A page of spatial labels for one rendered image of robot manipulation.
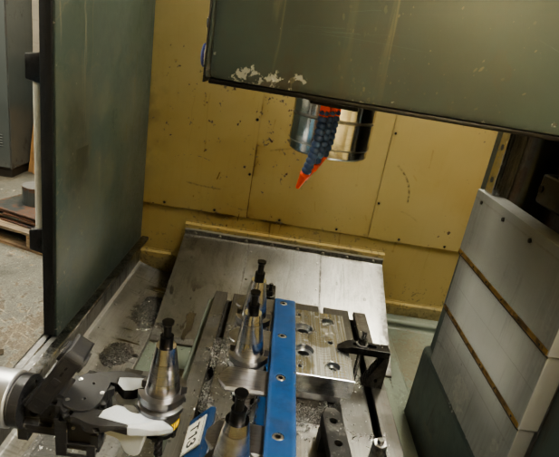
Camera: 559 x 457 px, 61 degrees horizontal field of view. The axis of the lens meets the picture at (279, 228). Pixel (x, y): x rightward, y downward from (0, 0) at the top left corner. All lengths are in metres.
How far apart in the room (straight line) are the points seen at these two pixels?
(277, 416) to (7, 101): 5.09
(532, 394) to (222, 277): 1.30
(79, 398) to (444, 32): 0.65
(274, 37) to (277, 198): 1.46
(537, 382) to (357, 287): 1.16
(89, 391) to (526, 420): 0.77
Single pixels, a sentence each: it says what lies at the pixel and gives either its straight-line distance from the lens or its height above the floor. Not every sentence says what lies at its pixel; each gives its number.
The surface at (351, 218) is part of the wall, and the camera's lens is 2.08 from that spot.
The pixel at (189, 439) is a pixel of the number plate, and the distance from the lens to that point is 1.03.
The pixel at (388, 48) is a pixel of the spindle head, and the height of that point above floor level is 1.68.
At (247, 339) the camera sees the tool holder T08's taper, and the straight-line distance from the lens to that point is 0.72.
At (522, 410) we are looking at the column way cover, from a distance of 1.05.
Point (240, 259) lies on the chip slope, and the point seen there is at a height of 0.81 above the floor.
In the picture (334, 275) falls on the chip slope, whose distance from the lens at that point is 2.06.
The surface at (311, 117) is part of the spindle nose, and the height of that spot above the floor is 1.56.
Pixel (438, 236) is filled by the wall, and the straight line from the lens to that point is 2.19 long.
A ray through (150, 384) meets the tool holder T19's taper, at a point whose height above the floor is 1.24.
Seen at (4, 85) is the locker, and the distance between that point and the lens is 5.52.
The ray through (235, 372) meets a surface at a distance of 0.72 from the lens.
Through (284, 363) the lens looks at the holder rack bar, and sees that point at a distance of 0.74.
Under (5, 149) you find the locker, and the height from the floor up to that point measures 0.31.
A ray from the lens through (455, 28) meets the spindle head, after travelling 0.66.
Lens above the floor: 1.66
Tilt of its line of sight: 20 degrees down
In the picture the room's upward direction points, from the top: 10 degrees clockwise
